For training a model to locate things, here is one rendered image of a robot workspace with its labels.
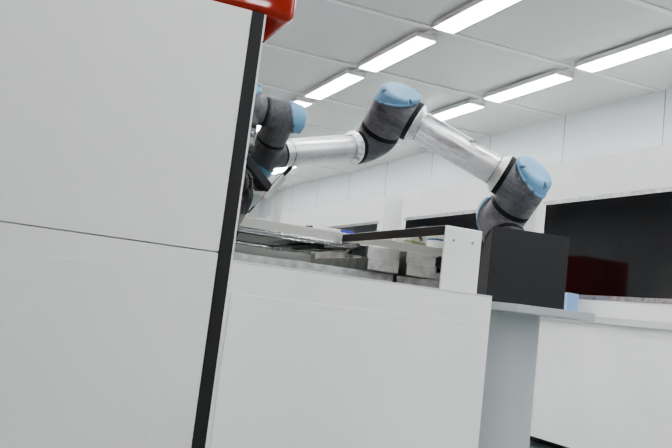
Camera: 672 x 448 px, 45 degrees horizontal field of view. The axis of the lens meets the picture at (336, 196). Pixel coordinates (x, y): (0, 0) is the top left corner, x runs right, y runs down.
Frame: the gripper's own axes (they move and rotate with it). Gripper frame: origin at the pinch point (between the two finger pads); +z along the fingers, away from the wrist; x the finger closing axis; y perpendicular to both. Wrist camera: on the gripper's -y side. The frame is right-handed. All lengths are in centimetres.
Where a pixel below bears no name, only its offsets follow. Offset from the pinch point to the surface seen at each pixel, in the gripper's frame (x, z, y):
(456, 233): 52, -3, -15
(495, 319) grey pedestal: 43, 14, -55
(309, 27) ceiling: -242, -184, -290
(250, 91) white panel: 47, -17, 47
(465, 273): 53, 5, -18
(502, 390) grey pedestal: 47, 31, -55
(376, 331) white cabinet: 48, 19, 5
